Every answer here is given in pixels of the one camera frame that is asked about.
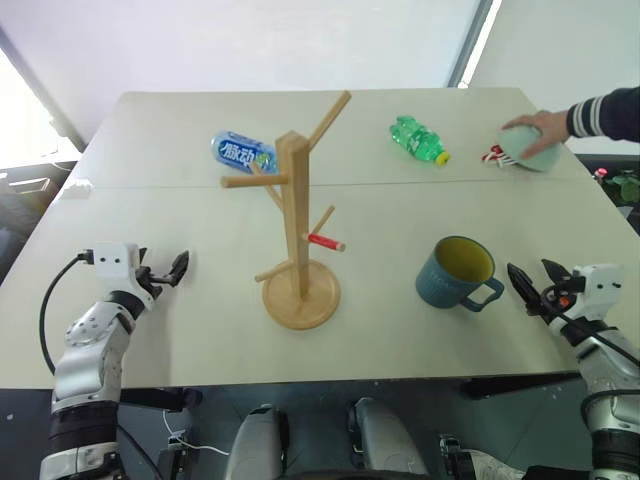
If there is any green bottle with yellow cap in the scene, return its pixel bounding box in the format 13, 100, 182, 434
389, 115, 452, 168

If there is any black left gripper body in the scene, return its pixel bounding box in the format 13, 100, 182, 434
133, 264, 174, 300

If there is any silver robot leg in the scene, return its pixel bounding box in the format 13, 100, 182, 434
223, 403, 290, 480
347, 397, 429, 480

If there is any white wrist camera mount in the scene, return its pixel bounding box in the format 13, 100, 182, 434
92, 242, 157, 307
571, 263, 626, 324

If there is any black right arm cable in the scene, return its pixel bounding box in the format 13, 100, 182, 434
555, 308, 640, 426

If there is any red and white striped item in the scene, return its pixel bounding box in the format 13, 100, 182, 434
481, 142, 521, 169

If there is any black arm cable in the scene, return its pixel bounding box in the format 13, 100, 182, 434
39, 251, 96, 376
555, 308, 640, 426

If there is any small white block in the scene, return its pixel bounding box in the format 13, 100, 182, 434
62, 178, 95, 200

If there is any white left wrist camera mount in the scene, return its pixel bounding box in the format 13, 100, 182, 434
92, 242, 157, 307

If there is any blue mug with yellow inside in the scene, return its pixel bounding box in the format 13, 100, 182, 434
415, 235, 505, 314

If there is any blue labelled drink bottle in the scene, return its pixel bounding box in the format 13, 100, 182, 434
210, 130, 280, 176

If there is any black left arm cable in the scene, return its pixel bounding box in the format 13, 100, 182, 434
39, 251, 96, 376

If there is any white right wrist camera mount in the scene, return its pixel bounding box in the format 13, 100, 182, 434
571, 263, 626, 324

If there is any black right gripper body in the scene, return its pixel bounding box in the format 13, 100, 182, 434
535, 276, 585, 321

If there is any person's bare hand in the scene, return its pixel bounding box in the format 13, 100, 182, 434
500, 110, 572, 161

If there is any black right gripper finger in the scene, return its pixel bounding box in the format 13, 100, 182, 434
541, 257, 572, 287
506, 261, 542, 317

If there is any pale green bowl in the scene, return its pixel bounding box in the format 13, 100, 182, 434
497, 124, 562, 174

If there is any wooden mug tree stand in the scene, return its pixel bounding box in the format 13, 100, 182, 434
221, 90, 353, 331

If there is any thin white cable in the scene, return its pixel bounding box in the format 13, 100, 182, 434
162, 408, 232, 457

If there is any black table bracket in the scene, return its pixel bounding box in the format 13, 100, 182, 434
118, 386, 204, 413

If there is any green potted plant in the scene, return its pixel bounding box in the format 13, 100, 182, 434
592, 167, 640, 205

